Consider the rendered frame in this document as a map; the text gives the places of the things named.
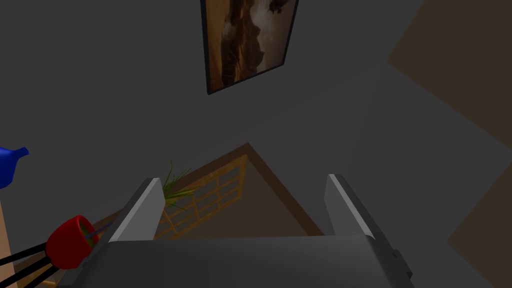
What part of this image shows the green grass plant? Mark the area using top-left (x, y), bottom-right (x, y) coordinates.
top-left (161, 159), bottom-right (200, 209)

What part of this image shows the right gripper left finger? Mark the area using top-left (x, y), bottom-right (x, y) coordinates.
top-left (107, 177), bottom-right (166, 243)

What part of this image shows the wooden lattice shelf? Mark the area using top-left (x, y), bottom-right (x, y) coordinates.
top-left (153, 155), bottom-right (248, 241)

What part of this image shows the red pot on black stand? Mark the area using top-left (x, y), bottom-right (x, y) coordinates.
top-left (0, 214), bottom-right (101, 288)

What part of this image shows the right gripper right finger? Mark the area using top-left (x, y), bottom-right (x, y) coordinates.
top-left (323, 173), bottom-right (377, 241)

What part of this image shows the brown framed wall picture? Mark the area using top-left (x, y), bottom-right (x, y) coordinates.
top-left (199, 0), bottom-right (300, 96)

